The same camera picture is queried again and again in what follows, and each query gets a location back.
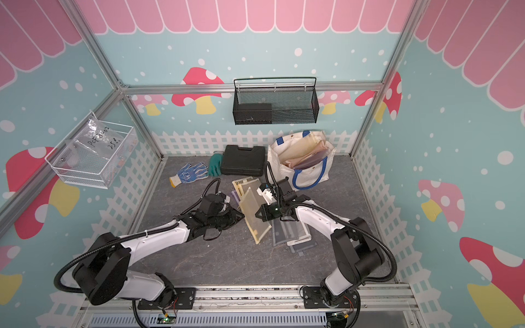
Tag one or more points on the beige mesh pouch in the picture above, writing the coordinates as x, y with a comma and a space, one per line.
301, 150

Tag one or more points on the clear plastic labelled bag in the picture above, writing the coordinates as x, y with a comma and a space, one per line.
91, 149

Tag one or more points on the blue white work glove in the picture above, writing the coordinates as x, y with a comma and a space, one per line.
189, 174

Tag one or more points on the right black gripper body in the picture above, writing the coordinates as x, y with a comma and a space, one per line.
274, 210

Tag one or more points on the black box in basket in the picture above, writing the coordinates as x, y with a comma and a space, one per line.
252, 113

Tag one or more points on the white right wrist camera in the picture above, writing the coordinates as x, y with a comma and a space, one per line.
267, 195

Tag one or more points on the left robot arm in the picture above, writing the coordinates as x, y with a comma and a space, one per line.
103, 273

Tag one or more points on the white grey mesh pouch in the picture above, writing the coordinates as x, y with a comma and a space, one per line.
290, 232

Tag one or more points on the grey pouch under white pouch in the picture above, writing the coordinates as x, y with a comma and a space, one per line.
300, 248

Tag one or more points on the green rubber glove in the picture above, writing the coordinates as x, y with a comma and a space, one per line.
214, 168

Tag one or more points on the black plastic tool case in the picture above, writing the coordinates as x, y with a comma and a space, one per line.
242, 161

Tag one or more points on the purple mesh pouch upper left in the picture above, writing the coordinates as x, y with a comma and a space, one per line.
308, 163

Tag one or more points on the pink brown mesh pouch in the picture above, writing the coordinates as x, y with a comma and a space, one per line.
316, 153

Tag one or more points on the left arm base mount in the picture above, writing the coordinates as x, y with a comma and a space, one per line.
179, 298

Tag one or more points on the black wire mesh basket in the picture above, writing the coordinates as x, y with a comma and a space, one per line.
293, 99

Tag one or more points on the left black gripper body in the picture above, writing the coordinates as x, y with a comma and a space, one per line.
222, 221

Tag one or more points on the yellow mesh pouch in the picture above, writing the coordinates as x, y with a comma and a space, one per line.
242, 185

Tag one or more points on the white wire wall basket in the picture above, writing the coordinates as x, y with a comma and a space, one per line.
105, 178

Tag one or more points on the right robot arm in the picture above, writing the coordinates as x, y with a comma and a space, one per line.
360, 256

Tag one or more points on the yellow trimmed clear pouch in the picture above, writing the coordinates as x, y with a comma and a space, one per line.
250, 204

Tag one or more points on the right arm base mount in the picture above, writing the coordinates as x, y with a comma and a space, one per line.
317, 297

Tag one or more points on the cream canvas tote bag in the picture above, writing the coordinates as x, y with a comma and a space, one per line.
300, 179

